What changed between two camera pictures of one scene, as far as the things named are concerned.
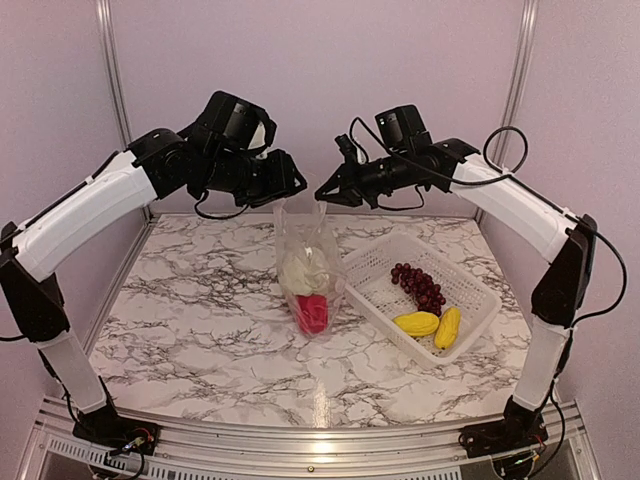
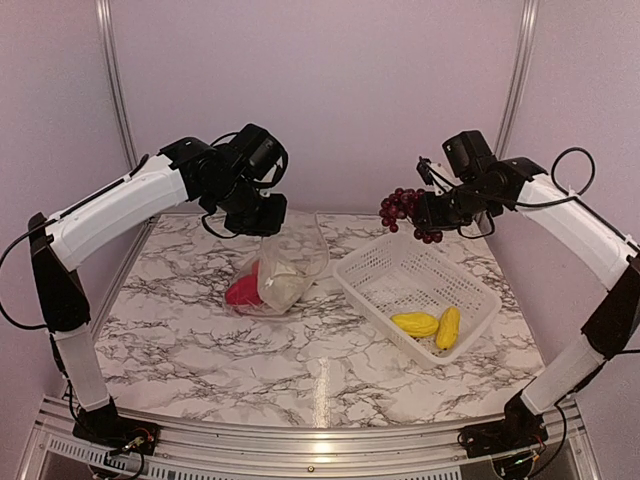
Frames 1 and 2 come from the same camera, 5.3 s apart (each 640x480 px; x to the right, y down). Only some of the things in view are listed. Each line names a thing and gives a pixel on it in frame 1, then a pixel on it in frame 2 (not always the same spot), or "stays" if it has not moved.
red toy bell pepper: x=312 y=312 → x=244 y=290
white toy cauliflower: x=304 y=272 → x=282 y=290
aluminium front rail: x=308 y=452 stays
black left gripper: x=280 y=182 → x=270 y=223
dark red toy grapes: x=426 y=292 → x=402 y=203
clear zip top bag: x=309 y=267 → x=279 y=276
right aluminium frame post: x=516 y=80 stays
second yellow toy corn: x=447 y=328 stays
